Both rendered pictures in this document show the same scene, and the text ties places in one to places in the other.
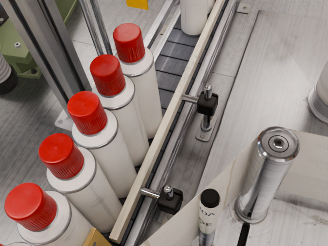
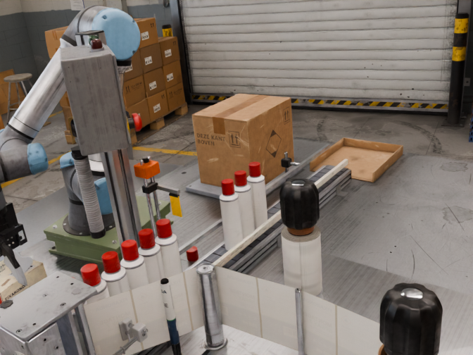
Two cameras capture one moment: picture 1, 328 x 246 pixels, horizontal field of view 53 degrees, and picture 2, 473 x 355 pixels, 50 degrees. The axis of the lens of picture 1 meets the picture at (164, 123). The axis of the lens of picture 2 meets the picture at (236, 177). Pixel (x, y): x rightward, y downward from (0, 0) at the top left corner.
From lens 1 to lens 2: 0.80 m
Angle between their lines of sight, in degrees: 35
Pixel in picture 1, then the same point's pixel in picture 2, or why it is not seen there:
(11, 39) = (112, 238)
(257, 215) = (213, 340)
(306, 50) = not seen: hidden behind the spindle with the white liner
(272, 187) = (207, 300)
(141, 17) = (208, 241)
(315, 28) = not seen: hidden behind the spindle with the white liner
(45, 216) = (94, 278)
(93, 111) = (131, 246)
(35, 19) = (124, 213)
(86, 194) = (115, 287)
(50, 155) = (105, 257)
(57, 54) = (131, 237)
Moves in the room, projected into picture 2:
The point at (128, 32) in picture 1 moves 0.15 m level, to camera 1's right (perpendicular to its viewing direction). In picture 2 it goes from (163, 222) to (229, 220)
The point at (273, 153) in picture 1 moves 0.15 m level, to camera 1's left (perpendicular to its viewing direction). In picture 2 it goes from (200, 271) to (127, 271)
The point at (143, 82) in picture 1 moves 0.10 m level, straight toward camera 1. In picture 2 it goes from (167, 251) to (158, 277)
